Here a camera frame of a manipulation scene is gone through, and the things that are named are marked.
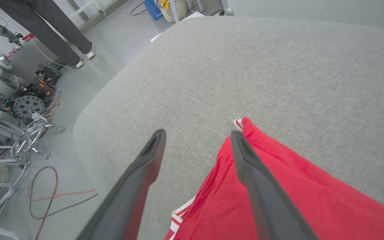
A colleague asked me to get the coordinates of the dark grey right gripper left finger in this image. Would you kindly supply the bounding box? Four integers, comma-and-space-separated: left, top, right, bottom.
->
77, 129, 166, 240

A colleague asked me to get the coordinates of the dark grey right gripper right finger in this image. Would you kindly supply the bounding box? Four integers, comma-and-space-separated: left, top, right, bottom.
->
231, 131, 317, 240

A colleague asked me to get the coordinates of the red garment with white trim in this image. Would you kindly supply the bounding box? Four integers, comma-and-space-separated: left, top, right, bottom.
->
164, 117, 384, 240

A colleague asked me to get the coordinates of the black geared machine assembly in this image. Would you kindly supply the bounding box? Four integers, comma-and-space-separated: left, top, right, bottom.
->
0, 62, 61, 118

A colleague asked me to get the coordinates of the dark trouser leg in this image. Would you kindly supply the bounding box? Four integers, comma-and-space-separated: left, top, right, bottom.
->
0, 0, 81, 65
35, 0, 92, 54

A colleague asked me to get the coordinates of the blue box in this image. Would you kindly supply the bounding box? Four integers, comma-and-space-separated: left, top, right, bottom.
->
144, 0, 163, 21

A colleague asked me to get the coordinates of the white plastic laundry basket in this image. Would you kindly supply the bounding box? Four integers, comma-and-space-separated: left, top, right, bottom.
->
157, 0, 188, 23

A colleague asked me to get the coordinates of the white partition panel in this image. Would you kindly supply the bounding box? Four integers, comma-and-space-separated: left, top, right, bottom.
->
220, 0, 384, 30

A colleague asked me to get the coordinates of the black cable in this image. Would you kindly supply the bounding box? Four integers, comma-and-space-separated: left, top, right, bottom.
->
29, 193, 98, 220

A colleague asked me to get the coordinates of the orange cable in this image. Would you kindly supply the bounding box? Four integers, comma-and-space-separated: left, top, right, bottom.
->
28, 166, 96, 240

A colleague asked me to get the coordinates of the chrome ring wheel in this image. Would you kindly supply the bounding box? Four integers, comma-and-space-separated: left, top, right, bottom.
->
10, 119, 65, 160

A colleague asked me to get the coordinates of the white cable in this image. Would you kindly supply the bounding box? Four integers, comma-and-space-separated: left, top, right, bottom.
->
29, 37, 73, 112

